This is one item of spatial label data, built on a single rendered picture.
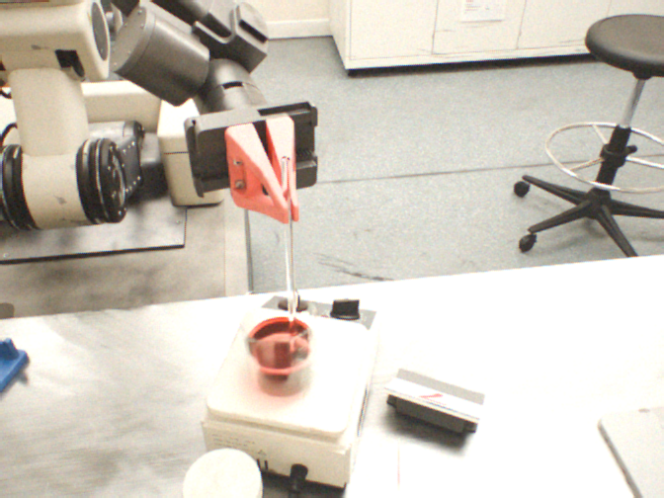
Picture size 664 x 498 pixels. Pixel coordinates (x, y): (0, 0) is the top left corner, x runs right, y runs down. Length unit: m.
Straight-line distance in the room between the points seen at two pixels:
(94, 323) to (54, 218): 0.55
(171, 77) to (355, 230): 1.55
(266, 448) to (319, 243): 1.47
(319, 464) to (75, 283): 0.96
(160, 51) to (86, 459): 0.37
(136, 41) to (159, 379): 0.34
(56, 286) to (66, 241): 0.13
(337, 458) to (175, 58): 0.35
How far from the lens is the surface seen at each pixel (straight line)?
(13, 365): 0.72
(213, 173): 0.49
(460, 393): 0.64
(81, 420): 0.66
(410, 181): 2.27
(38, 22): 1.21
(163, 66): 0.51
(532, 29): 3.17
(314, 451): 0.52
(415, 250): 1.96
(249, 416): 0.51
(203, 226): 1.47
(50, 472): 0.64
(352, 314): 0.63
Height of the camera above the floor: 1.26
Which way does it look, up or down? 41 degrees down
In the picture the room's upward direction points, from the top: straight up
